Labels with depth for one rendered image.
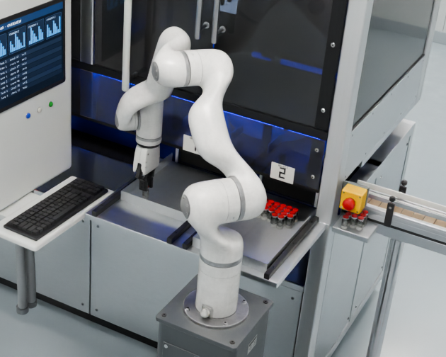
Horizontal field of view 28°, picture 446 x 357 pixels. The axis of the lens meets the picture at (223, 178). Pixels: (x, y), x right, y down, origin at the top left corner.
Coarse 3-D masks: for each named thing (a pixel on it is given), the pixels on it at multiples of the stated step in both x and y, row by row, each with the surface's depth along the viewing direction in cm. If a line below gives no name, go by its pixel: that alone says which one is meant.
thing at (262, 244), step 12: (240, 228) 291; (252, 228) 292; (264, 228) 292; (276, 228) 293; (300, 228) 289; (252, 240) 285; (264, 240) 286; (276, 240) 287; (288, 240) 281; (252, 252) 279; (264, 252) 280; (276, 252) 274; (252, 264) 271; (264, 264) 269
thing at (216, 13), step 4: (216, 0) 276; (216, 4) 277; (216, 8) 277; (216, 12) 278; (216, 16) 278; (212, 20) 280; (216, 20) 279; (212, 24) 280; (216, 24) 280; (212, 28) 281; (216, 28) 280; (220, 28) 285; (224, 28) 286; (212, 32) 281; (216, 32) 281; (220, 32) 285; (212, 36) 282; (216, 36) 282; (212, 40) 282; (216, 40) 283
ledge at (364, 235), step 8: (336, 224) 299; (368, 224) 300; (376, 224) 301; (336, 232) 297; (344, 232) 296; (352, 232) 295; (360, 232) 295; (368, 232) 296; (360, 240) 294; (368, 240) 293
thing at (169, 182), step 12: (168, 156) 324; (156, 168) 318; (168, 168) 323; (180, 168) 324; (192, 168) 324; (156, 180) 314; (168, 180) 315; (180, 180) 316; (192, 180) 316; (204, 180) 317; (132, 192) 306; (156, 192) 307; (168, 192) 308; (180, 192) 308; (144, 204) 297; (156, 204) 294; (168, 204) 301; (180, 204) 301; (168, 216) 294; (180, 216) 292
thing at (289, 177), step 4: (272, 164) 298; (276, 164) 297; (280, 164) 297; (272, 168) 299; (276, 168) 298; (284, 168) 296; (288, 168) 296; (292, 168) 295; (272, 172) 299; (276, 172) 299; (288, 172) 296; (292, 172) 296; (272, 176) 300; (276, 176) 299; (284, 176) 298; (288, 176) 297; (292, 176) 296; (280, 180) 299; (284, 180) 298; (288, 180) 298; (292, 180) 297
